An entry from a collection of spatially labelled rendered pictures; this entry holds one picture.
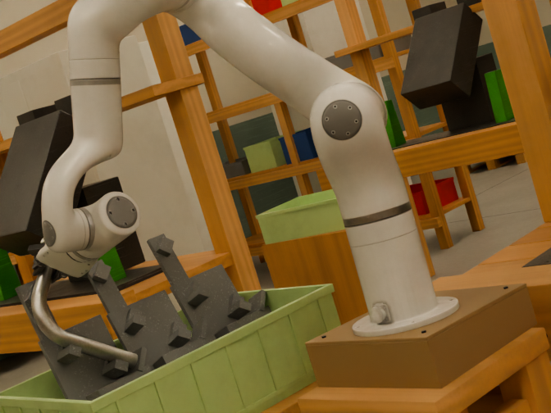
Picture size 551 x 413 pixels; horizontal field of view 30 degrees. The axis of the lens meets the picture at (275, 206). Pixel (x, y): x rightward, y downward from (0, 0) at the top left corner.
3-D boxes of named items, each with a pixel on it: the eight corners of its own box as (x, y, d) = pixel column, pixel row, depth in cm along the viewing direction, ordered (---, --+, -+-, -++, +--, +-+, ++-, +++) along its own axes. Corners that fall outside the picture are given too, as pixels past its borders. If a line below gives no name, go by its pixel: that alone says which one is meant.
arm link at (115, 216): (70, 262, 186) (114, 255, 192) (103, 237, 177) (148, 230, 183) (58, 220, 188) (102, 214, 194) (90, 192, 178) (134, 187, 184)
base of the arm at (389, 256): (420, 333, 164) (389, 223, 163) (332, 340, 177) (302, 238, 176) (480, 297, 178) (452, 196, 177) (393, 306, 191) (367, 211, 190)
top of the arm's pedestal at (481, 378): (442, 426, 156) (434, 401, 156) (302, 419, 180) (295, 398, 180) (551, 347, 177) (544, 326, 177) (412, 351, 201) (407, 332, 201)
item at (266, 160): (445, 250, 719) (353, -63, 697) (218, 280, 896) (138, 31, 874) (485, 228, 757) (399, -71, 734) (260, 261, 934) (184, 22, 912)
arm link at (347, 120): (413, 203, 181) (377, 74, 179) (407, 217, 163) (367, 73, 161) (348, 220, 184) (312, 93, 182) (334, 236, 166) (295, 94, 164)
